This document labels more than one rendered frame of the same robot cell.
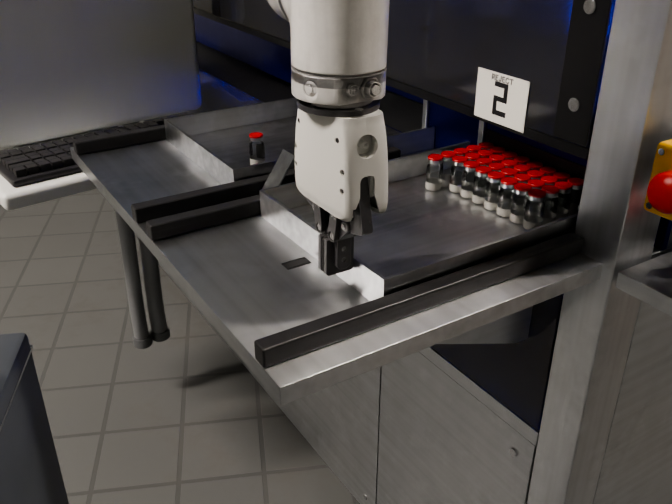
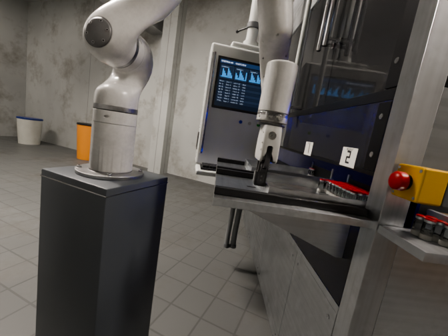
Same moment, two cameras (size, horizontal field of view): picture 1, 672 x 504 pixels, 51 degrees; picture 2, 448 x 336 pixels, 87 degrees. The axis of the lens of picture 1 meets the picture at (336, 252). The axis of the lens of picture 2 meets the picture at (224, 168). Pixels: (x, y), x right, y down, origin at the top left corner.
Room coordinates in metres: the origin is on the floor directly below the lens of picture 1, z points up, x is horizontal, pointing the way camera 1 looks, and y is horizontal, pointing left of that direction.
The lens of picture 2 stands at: (-0.01, -0.24, 1.04)
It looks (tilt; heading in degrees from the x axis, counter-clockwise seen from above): 9 degrees down; 30
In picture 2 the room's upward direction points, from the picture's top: 9 degrees clockwise
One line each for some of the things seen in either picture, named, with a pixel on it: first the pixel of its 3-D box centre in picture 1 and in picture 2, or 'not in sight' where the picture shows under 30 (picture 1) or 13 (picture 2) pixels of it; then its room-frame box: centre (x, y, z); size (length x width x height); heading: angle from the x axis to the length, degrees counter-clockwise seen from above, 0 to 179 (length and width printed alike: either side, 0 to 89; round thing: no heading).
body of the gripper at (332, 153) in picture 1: (337, 149); (267, 141); (0.62, 0.00, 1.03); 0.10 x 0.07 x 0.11; 32
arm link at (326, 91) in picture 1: (339, 83); (272, 119); (0.62, 0.00, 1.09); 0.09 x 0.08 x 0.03; 32
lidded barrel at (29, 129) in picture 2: not in sight; (29, 131); (2.50, 6.63, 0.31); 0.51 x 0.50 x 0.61; 9
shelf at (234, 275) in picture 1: (314, 195); (276, 183); (0.89, 0.03, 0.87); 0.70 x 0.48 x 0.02; 32
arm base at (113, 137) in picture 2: not in sight; (113, 143); (0.44, 0.41, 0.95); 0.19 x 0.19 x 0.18
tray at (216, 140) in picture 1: (297, 133); (283, 171); (1.07, 0.06, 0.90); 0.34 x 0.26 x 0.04; 122
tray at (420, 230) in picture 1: (434, 209); (311, 190); (0.78, -0.12, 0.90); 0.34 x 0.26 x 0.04; 123
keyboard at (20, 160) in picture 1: (111, 144); (233, 169); (1.25, 0.42, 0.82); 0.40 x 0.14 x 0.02; 129
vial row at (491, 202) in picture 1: (488, 188); (339, 192); (0.83, -0.19, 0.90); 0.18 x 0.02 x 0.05; 32
